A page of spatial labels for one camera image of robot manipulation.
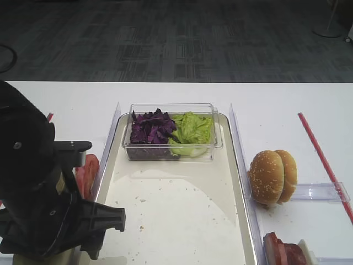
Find sesame bun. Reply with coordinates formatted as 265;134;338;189
275;150;297;204
248;150;284;205

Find red tomato slices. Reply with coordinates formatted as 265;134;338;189
74;154;99;200

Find metal serving tray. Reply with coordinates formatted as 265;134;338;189
96;115;255;264

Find black floor cable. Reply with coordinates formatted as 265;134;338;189
0;44;18;74

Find clear right tray divider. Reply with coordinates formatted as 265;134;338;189
229;104;268;264

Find white meat pusher block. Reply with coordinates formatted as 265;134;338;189
298;239;319;265

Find sliced meat patties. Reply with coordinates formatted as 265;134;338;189
263;232;307;265

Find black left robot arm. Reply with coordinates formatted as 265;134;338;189
1;81;126;260

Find clear acrylic bun-top rail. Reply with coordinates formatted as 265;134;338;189
290;182;350;203

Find purple cabbage leaves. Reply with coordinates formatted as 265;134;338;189
127;108;180;161

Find clear acrylic meat rail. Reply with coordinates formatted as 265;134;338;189
317;257;353;265

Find red boundary strip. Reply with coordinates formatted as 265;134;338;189
298;113;352;222
47;113;54;122

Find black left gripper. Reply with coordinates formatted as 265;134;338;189
0;140;126;260

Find red left boundary strip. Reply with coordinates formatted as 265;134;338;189
47;113;54;122

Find white floor stand base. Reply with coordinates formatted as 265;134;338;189
312;1;341;39

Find clear plastic salad container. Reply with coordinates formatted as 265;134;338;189
121;103;223;161

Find sesame bun top rear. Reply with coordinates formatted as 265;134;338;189
275;150;297;204

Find red right boundary strip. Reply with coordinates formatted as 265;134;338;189
298;113;352;222

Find sesame bun top front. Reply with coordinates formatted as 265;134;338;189
248;150;284;205

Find green lettuce leaves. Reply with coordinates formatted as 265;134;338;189
168;112;214;158

